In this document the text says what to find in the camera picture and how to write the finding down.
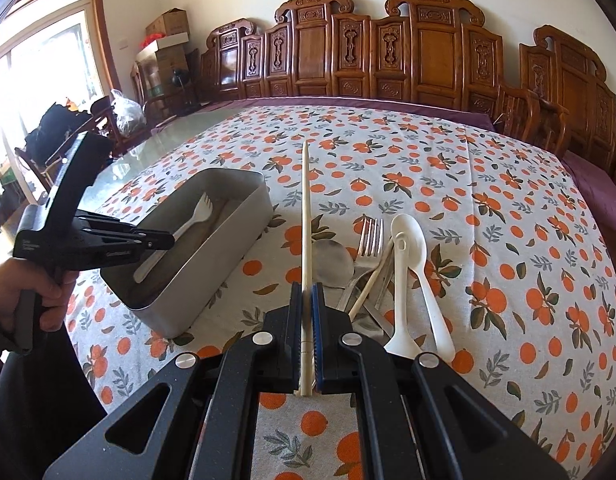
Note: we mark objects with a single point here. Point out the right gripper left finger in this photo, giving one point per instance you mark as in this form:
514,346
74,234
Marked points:
195,418

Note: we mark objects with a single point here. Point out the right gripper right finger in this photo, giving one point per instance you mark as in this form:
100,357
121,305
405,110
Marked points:
418,419

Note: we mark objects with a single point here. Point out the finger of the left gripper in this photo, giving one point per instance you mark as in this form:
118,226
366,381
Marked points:
112,235

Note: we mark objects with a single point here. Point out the rectangular metal tray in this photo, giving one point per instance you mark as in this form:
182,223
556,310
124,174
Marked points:
179,287

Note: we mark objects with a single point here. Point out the metal spoon round bowl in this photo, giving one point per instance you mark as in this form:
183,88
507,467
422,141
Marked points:
333,266

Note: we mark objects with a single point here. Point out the metal fork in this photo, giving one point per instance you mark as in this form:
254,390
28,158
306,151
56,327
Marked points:
370,250

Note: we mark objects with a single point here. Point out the white plastic long spoon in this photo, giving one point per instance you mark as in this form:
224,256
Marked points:
410,253

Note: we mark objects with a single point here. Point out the white plastic bag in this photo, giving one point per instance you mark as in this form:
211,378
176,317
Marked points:
129,114

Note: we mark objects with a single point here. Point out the wooden dining chair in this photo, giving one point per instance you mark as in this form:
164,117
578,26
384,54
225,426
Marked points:
61,128

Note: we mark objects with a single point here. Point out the black desk lamp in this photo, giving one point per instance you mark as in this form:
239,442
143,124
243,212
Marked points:
185,90

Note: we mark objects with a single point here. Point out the stacked cardboard boxes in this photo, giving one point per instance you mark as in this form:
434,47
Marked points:
163,64

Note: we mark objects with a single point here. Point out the cardboard box on top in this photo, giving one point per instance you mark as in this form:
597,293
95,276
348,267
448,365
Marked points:
171,22

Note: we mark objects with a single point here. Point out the purple armchair cushion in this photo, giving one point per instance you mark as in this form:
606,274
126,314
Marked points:
595,186

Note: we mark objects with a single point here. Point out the purple sofa cushion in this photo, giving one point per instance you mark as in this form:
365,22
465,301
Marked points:
478,120

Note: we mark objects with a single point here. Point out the carved wooden armchair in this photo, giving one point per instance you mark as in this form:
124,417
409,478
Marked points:
562,70

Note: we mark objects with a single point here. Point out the carved wooden sofa bench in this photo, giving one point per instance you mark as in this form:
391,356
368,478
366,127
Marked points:
429,52

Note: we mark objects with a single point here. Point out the wooden window frame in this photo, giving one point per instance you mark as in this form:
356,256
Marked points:
100,25

